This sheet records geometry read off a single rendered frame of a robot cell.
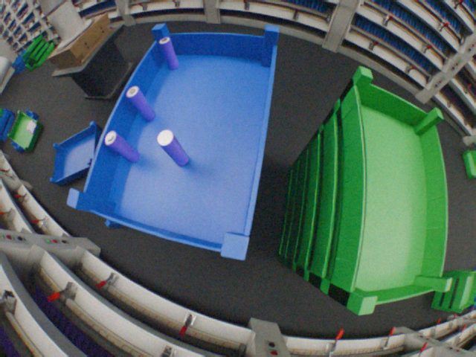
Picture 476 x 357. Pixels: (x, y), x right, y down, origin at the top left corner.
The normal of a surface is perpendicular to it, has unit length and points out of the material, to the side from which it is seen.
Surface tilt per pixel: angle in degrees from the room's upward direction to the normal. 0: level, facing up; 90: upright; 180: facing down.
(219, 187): 0
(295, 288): 0
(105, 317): 21
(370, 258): 0
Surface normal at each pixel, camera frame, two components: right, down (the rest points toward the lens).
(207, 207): -0.01, -0.25
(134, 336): 0.11, -0.56
